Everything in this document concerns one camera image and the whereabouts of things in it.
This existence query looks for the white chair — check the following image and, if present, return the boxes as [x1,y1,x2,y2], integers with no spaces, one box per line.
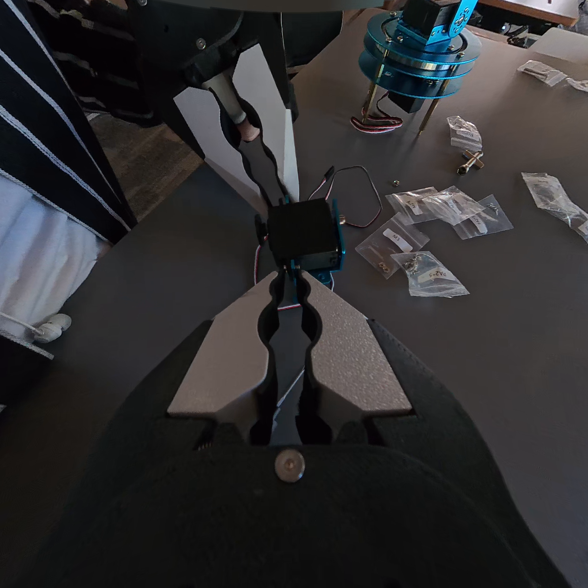
[528,27,588,65]

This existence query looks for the clear bag with nuts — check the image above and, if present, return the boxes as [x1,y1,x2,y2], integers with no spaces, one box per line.
[355,225,430,276]

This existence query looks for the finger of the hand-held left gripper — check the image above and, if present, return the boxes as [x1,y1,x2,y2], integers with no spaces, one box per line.
[172,86,276,207]
[233,43,301,199]

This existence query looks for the dark grey desk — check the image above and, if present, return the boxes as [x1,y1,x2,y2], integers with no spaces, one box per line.
[0,9,588,588]

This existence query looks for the long clear plastic bag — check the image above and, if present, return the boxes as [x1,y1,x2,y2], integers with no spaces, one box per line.
[521,172,588,240]

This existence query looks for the blue toy robot arm base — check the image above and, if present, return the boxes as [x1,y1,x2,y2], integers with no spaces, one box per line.
[358,0,483,136]

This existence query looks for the clear bag with dark parts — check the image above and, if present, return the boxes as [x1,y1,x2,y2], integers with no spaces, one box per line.
[518,60,566,86]

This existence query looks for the black white-striped jacket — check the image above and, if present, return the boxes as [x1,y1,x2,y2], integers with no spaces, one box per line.
[0,0,161,405]

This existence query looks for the coiled red white cable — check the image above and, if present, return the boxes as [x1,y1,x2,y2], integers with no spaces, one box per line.
[350,87,404,135]

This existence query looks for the white earphone with cord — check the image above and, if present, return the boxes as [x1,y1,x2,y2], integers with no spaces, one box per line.
[0,310,73,345]

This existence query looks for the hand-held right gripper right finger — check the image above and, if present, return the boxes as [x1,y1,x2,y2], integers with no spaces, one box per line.
[299,269,413,442]

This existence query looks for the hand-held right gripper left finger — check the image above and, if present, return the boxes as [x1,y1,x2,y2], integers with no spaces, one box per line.
[166,270,282,442]

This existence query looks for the brass cross wrench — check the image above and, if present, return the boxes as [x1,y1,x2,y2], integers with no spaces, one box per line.
[456,149,484,175]

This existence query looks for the clear bag with silver screws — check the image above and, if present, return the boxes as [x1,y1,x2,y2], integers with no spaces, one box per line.
[401,251,470,298]

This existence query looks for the white shirt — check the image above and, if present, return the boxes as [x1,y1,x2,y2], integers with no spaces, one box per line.
[0,175,113,341]

